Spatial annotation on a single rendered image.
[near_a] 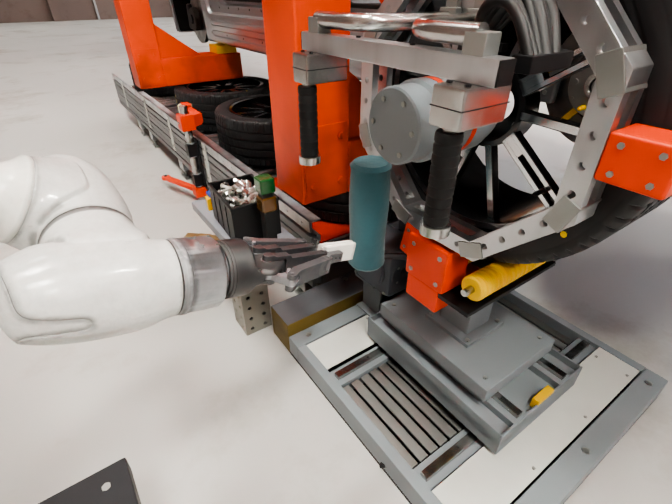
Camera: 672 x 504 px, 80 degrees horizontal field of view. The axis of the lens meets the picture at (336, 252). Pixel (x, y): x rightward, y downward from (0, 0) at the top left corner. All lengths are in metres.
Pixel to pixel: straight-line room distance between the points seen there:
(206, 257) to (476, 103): 0.36
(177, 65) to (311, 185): 1.95
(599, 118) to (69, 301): 0.66
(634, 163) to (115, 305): 0.64
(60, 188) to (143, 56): 2.40
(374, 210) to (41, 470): 1.09
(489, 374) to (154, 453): 0.91
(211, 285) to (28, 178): 0.22
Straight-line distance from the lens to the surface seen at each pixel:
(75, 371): 1.60
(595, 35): 0.67
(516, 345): 1.23
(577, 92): 1.23
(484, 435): 1.15
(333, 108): 1.12
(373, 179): 0.84
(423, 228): 0.58
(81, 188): 0.54
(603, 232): 0.80
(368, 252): 0.92
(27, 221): 0.54
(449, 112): 0.52
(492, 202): 0.92
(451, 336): 1.20
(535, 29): 0.59
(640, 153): 0.66
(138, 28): 2.89
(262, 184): 0.99
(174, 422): 1.34
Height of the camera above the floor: 1.04
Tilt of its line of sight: 33 degrees down
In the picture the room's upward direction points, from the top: straight up
